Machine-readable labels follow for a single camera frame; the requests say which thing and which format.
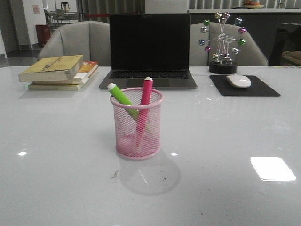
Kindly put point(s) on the red trash bin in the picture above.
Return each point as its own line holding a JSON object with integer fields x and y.
{"x": 43, "y": 34}

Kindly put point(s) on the grey left armchair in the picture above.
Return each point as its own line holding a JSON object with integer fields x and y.
{"x": 91, "y": 39}

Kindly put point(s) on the grey armchair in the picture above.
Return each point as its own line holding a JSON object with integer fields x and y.
{"x": 249, "y": 55}
{"x": 91, "y": 39}

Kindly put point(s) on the orange white middle book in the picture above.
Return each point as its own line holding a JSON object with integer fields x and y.
{"x": 86, "y": 71}

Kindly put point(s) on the grey laptop computer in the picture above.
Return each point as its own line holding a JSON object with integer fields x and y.
{"x": 150, "y": 45}

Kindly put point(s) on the green marker pen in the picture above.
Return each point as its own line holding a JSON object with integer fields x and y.
{"x": 140, "y": 116}

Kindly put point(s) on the pink mesh pen holder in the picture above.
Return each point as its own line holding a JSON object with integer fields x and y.
{"x": 131, "y": 142}

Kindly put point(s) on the fruit bowl on counter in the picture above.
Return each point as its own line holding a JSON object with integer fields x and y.
{"x": 249, "y": 4}

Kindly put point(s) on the cream bottom book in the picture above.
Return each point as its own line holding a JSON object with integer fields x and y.
{"x": 57, "y": 87}

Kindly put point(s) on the black mouse pad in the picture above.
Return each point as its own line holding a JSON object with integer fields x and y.
{"x": 258, "y": 88}

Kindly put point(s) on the white computer mouse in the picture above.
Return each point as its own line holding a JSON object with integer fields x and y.
{"x": 239, "y": 81}

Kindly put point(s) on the grey right armchair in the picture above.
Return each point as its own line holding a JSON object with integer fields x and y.
{"x": 249, "y": 55}

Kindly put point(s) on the ferris wheel desk ornament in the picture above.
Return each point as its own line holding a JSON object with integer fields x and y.
{"x": 221, "y": 62}

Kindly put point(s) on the yellow top book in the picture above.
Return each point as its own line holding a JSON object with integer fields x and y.
{"x": 57, "y": 68}

